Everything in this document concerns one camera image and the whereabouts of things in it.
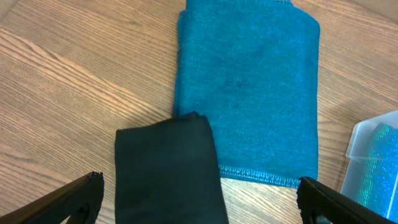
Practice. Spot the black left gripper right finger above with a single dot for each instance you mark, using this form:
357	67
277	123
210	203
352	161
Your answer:
320	204

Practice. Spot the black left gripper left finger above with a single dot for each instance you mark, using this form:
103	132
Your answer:
77	202

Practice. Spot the sparkly blue green garment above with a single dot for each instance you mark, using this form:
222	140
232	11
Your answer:
378	185

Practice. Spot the clear plastic storage bin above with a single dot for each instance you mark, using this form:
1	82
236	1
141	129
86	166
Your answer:
357	151

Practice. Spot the black cloth left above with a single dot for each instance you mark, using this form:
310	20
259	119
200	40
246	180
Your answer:
168	172

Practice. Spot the folded blue towel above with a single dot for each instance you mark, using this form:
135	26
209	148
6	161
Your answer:
251	67

